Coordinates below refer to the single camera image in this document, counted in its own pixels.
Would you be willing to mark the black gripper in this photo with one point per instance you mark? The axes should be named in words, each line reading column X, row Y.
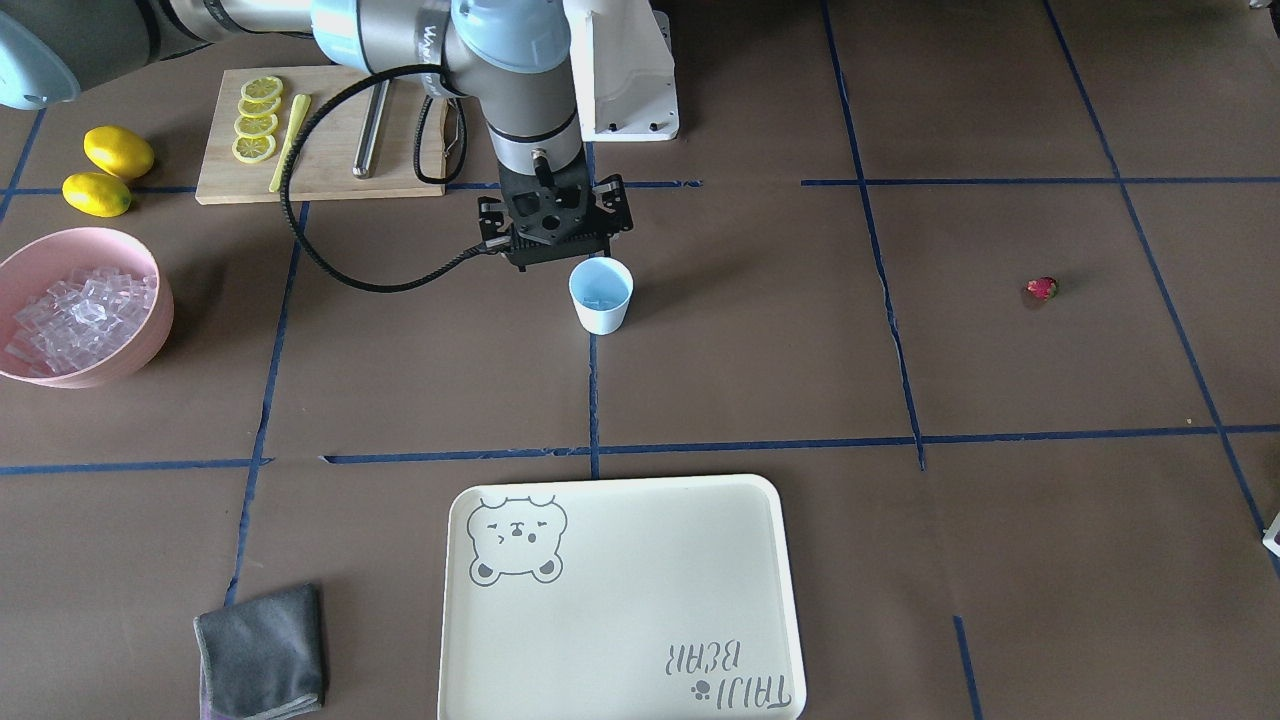
column 491, row 217

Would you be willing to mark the red strawberry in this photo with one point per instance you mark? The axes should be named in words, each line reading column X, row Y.
column 1042, row 289

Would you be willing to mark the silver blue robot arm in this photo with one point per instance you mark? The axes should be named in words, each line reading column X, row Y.
column 511, row 57

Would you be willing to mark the light blue plastic cup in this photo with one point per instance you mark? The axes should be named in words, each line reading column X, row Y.
column 601, row 290

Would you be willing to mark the pile of clear ice cubes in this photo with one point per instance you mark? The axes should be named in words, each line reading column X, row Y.
column 81, row 320

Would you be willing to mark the steel muddler black tip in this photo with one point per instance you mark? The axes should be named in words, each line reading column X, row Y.
column 368, row 140

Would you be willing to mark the bamboo cutting board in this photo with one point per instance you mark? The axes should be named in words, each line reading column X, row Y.
column 324, row 171

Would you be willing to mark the yellow plastic knife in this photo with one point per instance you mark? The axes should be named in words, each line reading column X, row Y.
column 300, row 105

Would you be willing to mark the lemon slice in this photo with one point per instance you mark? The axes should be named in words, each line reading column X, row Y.
column 262, row 89
column 253, row 150
column 258, row 108
column 256, row 127

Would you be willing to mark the cream bear serving tray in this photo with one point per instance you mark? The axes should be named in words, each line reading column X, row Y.
column 650, row 598

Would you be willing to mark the whole yellow lemon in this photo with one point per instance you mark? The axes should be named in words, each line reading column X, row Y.
column 119, row 152
column 97, row 194

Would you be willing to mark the grey folded cloth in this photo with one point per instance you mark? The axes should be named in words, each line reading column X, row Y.
column 264, row 658

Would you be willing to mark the pink bowl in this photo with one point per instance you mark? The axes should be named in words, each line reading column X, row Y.
column 29, row 271

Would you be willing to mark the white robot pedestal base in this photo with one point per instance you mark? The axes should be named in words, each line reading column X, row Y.
column 623, row 71

